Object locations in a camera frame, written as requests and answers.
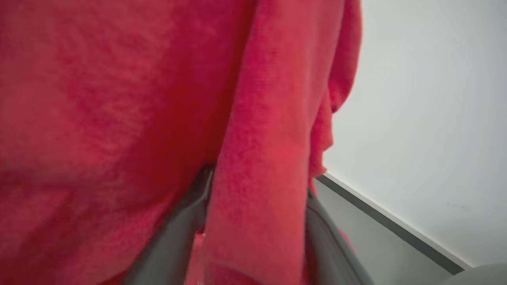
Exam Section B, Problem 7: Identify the black and white baseboard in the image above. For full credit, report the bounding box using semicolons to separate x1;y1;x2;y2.
316;171;475;276

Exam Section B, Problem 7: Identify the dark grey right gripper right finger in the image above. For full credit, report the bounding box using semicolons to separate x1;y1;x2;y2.
304;187;375;285

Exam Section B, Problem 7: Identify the red knit garment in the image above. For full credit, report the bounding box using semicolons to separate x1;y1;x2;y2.
0;0;363;285

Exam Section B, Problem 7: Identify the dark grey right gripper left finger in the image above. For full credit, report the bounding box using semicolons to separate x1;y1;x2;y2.
126;165;215;285

